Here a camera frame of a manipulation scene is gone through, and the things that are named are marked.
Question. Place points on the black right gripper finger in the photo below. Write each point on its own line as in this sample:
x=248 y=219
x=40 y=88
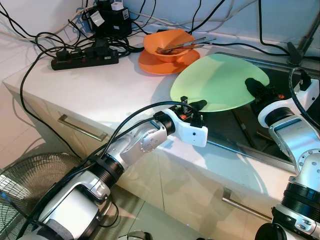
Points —
x=255 y=88

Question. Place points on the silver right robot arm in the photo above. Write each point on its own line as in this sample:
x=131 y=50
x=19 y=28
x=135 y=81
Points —
x=295 y=140

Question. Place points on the light green plate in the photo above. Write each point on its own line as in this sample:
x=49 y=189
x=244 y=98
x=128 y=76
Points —
x=215 y=82

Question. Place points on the metal kitchen faucet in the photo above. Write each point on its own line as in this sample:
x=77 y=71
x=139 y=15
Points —
x=295 y=52

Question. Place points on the grey left robot foot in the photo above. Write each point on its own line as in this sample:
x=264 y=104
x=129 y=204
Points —
x=140 y=235

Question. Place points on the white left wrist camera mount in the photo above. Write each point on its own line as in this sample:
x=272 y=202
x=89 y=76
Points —
x=192 y=135

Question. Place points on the black power strip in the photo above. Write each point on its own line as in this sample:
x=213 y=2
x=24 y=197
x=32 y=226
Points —
x=85 y=60

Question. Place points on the orange bowl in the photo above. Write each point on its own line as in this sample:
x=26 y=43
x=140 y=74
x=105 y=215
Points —
x=165 y=40

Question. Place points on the black power adapter box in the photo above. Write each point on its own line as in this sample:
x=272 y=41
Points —
x=115 y=22

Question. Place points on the stainless steel sink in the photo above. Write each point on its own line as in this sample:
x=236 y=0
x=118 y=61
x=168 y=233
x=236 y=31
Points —
x=222 y=127

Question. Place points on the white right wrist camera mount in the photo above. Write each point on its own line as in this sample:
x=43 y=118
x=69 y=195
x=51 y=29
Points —
x=272 y=111

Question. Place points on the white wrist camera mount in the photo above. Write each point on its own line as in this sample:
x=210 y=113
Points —
x=192 y=135
x=272 y=111

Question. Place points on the orange plate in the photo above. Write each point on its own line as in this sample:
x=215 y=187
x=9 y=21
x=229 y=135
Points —
x=160 y=67

